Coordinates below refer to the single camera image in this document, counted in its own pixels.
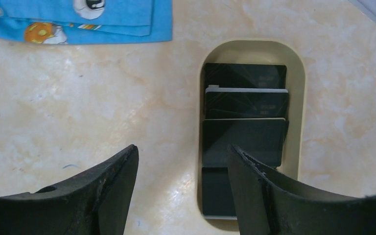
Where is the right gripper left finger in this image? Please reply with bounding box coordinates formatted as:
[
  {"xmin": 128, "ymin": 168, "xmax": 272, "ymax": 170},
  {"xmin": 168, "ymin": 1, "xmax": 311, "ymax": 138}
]
[{"xmin": 0, "ymin": 145, "xmax": 139, "ymax": 235}]

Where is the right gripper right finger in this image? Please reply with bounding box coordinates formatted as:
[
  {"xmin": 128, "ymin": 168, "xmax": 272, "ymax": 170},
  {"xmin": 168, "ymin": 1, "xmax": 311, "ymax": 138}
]
[{"xmin": 228, "ymin": 145, "xmax": 376, "ymax": 235}]

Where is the beige oval card tray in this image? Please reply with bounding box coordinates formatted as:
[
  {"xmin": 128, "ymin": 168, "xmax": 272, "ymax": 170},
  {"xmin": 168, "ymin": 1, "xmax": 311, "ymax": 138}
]
[{"xmin": 196, "ymin": 39, "xmax": 306, "ymax": 233}]

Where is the black card bottom of tray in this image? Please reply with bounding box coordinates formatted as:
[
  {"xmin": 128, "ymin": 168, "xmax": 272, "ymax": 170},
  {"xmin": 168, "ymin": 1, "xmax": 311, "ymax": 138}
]
[{"xmin": 202, "ymin": 167, "xmax": 236, "ymax": 219}]

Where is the black card of tray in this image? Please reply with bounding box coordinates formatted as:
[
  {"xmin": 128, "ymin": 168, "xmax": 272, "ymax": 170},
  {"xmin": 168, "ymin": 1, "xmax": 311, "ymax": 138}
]
[
  {"xmin": 204, "ymin": 63, "xmax": 287, "ymax": 89},
  {"xmin": 202, "ymin": 167, "xmax": 236, "ymax": 219}
]

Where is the black card white edge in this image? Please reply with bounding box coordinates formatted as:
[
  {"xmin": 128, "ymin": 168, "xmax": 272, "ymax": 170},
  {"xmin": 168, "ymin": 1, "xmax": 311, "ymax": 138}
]
[{"xmin": 204, "ymin": 85, "xmax": 289, "ymax": 119}]

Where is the black card top of tray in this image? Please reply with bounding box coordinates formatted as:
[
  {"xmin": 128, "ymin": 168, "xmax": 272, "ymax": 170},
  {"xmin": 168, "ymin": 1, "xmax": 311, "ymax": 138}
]
[{"xmin": 204, "ymin": 63, "xmax": 287, "ymax": 89}]

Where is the blue printed cloth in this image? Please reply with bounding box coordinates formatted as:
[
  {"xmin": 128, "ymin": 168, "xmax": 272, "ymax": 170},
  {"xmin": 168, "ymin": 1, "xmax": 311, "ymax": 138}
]
[{"xmin": 0, "ymin": 0, "xmax": 172, "ymax": 45}]

